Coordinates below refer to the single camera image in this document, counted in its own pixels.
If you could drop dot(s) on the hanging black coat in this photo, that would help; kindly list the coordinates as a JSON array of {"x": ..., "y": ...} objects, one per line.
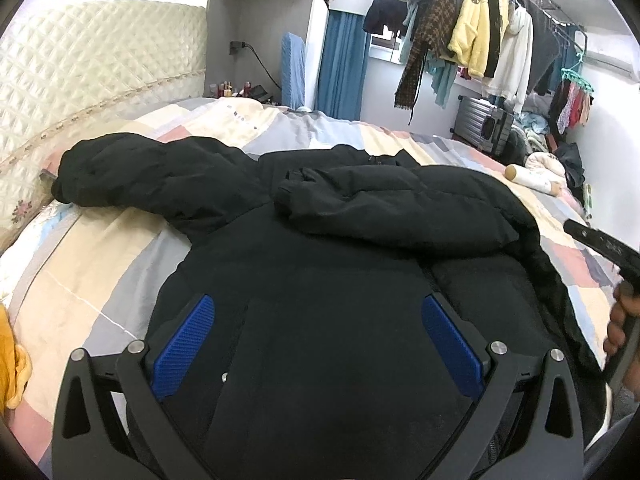
[{"x": 492, "y": 30}]

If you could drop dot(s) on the pale blue printed pillow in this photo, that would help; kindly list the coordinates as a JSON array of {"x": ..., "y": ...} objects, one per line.
[{"x": 40, "y": 230}]

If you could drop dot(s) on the white hoodie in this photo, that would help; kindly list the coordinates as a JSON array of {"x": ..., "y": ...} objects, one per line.
[{"x": 512, "y": 55}]

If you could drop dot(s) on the cream bolster pillow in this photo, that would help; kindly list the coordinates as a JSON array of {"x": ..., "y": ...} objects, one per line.
[{"x": 530, "y": 177}]

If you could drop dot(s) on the pile of clothes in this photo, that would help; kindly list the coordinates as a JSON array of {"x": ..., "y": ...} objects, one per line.
[{"x": 565, "y": 155}]

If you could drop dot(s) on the yellow cloth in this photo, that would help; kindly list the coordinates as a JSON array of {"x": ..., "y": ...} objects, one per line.
[{"x": 12, "y": 360}]

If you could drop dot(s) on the dark grey sweater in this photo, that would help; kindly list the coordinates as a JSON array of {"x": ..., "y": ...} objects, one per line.
[{"x": 542, "y": 45}]

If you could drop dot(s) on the brown houndstooth scarf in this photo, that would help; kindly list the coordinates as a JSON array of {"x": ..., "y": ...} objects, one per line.
[{"x": 430, "y": 25}]

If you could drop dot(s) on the wall socket with charger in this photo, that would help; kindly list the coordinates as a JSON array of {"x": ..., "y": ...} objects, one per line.
[{"x": 236, "y": 47}]

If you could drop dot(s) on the white air conditioner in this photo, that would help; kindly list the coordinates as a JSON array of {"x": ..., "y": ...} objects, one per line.
[{"x": 612, "y": 60}]

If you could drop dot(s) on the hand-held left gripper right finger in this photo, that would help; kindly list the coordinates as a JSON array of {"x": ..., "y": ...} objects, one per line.
[{"x": 450, "y": 345}]

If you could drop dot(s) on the cream quilted headboard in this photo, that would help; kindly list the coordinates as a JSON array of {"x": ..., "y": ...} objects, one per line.
[{"x": 100, "y": 60}]

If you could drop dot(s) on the person's right hand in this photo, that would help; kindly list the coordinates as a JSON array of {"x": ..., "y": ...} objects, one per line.
[{"x": 620, "y": 310}]

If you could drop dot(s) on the row of cosmetic bottles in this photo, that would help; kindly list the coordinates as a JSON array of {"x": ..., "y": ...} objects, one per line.
[{"x": 227, "y": 90}]

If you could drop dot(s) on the black pouch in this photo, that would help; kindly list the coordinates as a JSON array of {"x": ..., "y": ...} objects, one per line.
[{"x": 259, "y": 93}]

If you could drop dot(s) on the cream plush blanket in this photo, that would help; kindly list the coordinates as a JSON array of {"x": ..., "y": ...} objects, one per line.
[{"x": 545, "y": 162}]

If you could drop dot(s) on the patchwork bed quilt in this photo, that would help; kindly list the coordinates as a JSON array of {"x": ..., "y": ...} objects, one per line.
[{"x": 100, "y": 260}]

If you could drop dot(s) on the blue curtain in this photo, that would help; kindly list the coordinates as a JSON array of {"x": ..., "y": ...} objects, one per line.
[{"x": 342, "y": 65}]

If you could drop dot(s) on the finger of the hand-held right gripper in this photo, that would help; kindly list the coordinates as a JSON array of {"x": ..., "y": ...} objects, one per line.
[{"x": 595, "y": 240}]

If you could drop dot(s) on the hanging small laundry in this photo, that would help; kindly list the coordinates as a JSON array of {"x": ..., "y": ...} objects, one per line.
[{"x": 570, "y": 105}]

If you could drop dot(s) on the hanging black jacket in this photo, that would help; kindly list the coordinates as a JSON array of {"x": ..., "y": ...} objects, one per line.
[{"x": 387, "y": 5}]

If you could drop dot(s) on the yellow fleece jacket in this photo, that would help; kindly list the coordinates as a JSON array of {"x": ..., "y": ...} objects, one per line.
[{"x": 470, "y": 25}]

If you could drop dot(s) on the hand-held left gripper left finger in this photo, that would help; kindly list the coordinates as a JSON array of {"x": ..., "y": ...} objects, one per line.
[{"x": 182, "y": 340}]

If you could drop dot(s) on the light teal garment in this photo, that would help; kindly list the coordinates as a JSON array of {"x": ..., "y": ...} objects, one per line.
[{"x": 442, "y": 80}]

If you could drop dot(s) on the green clip hanger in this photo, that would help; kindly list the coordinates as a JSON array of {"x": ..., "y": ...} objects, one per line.
[{"x": 575, "y": 72}]

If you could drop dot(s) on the black puffer jacket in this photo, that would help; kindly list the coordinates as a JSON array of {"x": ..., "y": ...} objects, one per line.
[{"x": 325, "y": 260}]

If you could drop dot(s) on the grey wall cabinet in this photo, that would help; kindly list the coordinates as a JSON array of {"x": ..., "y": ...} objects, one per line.
[{"x": 260, "y": 10}]

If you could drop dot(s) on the grey ribbed suitcase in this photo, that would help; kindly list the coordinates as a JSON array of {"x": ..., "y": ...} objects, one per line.
[{"x": 480, "y": 125}]

